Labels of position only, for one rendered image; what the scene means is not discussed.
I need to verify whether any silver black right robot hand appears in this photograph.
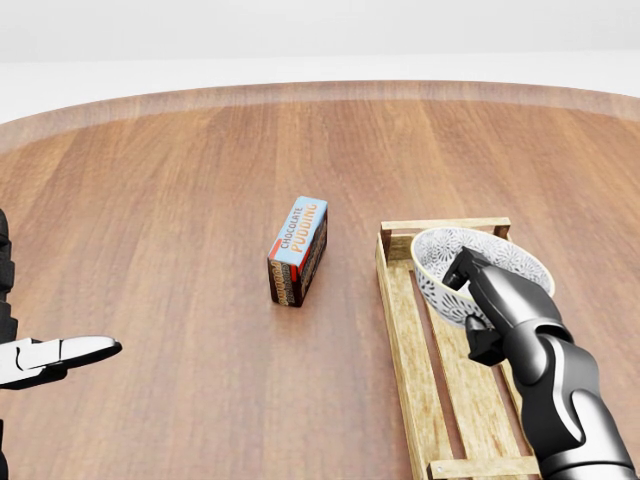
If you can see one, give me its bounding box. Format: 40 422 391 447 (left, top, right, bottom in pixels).
441 245 563 367

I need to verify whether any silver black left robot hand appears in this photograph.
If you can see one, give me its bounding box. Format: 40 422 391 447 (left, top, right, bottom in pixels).
0 207 124 392

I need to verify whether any black white patterned bowl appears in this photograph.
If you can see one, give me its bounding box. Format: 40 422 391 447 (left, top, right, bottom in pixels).
410 226 557 332

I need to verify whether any wooden slat tray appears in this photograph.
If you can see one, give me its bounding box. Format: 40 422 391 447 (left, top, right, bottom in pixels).
374 215 544 480

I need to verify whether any chocolate pudding box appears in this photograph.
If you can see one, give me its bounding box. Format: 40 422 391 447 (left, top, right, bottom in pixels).
267 195 330 309

